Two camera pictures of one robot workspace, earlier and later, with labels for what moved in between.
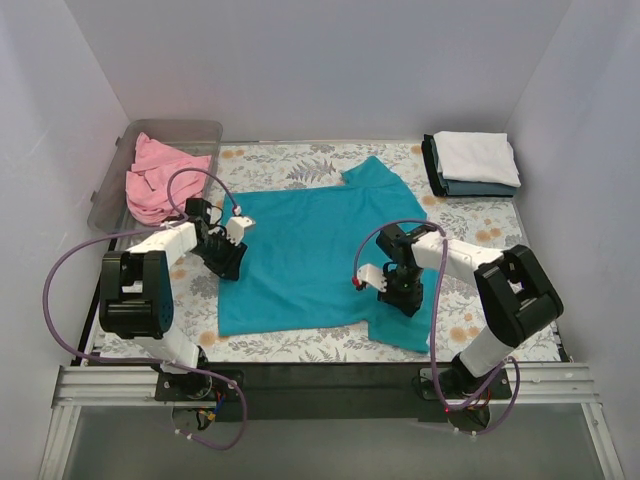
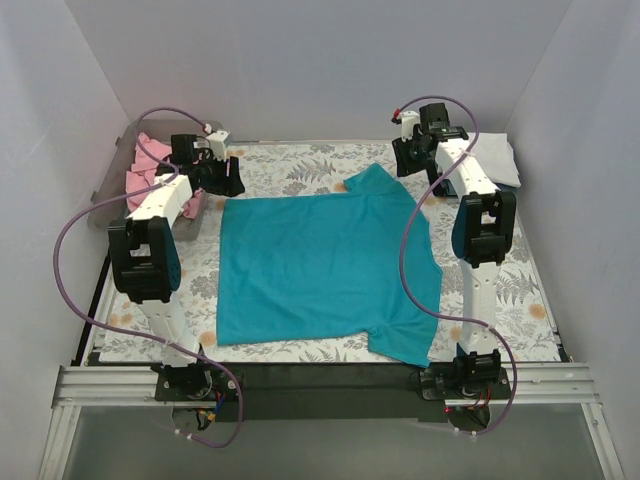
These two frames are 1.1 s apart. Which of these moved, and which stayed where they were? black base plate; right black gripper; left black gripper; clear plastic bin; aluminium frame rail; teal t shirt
Moved: left black gripper; right black gripper
Stayed: clear plastic bin; black base plate; teal t shirt; aluminium frame rail
